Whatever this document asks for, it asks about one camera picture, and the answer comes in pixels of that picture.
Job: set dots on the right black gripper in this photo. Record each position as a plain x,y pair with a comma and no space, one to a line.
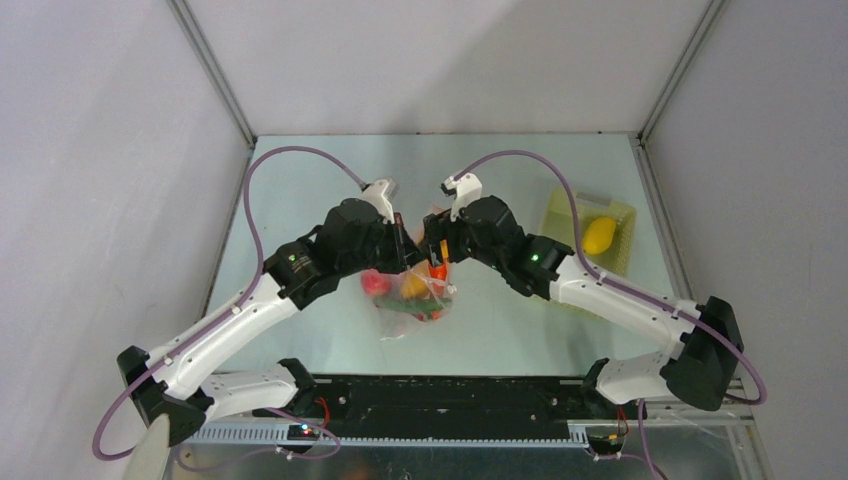
435,235

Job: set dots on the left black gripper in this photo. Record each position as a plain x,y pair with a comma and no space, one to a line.
404,251

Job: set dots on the orange carrot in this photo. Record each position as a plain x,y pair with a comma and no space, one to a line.
441,271

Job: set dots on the yellow bell pepper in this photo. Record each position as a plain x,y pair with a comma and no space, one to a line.
414,286

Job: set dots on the clear zip top bag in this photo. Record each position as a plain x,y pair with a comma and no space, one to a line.
395,325

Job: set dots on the yellow lemon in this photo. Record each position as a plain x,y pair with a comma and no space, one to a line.
599,235

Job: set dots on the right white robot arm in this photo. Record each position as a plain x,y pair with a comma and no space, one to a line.
698,344

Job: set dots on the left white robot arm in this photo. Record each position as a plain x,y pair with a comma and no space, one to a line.
181,379

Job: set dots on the cream perforated plastic basket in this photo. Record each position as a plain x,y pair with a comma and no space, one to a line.
567,226

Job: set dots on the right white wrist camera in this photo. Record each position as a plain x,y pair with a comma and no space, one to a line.
464,190

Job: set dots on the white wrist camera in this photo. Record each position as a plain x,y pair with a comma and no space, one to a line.
464,190
380,194

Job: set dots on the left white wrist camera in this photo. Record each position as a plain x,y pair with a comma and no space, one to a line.
380,194

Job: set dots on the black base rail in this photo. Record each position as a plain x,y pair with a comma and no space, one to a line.
445,408

